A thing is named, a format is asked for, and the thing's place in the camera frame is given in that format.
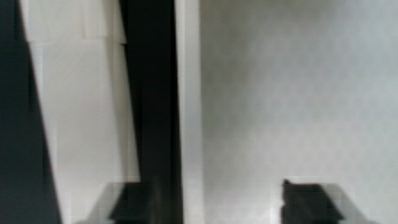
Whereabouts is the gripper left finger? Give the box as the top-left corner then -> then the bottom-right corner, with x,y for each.
77,181 -> 183,224

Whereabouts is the white desk top tray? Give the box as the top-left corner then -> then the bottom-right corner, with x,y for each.
176,0 -> 398,224

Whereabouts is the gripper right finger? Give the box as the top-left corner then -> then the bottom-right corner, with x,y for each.
278,178 -> 370,224

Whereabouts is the white right obstacle rail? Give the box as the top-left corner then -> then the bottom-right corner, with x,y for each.
20,0 -> 141,224

